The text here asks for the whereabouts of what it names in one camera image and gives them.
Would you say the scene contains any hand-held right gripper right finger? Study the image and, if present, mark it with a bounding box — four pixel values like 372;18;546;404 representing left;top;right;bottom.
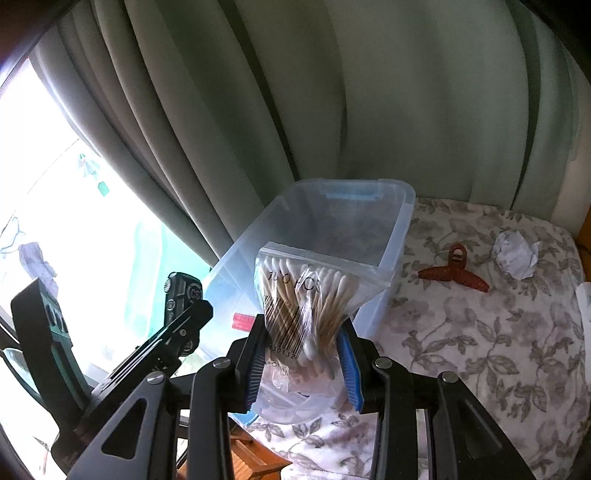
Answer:
336;320;536;480

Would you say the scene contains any crumpled white paper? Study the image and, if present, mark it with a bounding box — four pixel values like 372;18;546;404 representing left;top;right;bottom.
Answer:
491;229;542;280

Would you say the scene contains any wooden furniture frame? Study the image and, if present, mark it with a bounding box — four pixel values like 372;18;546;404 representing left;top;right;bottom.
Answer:
228;413;296;480

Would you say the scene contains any floral fleece blanket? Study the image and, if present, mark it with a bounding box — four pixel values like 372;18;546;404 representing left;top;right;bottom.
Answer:
240;198;591;480

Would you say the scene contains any pale green curtain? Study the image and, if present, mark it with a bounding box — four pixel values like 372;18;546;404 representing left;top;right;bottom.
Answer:
28;0;591;278

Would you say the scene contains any bag of cotton swabs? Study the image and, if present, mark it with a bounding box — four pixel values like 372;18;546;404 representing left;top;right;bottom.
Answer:
252;242;393;423

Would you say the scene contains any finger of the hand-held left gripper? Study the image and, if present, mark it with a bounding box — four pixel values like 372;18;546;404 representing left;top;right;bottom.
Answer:
90;300;214;408

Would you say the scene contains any hanging grey garment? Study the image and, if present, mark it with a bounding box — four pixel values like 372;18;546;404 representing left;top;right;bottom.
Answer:
18;242;58;296

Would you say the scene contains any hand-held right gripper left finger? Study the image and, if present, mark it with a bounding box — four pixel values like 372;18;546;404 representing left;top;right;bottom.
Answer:
69;314;269;480

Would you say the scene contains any brown hair claw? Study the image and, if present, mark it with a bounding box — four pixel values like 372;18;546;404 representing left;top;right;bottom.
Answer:
418;243;490;294

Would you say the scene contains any clear plastic storage box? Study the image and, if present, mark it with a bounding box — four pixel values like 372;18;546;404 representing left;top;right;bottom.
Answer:
203;178;416;428

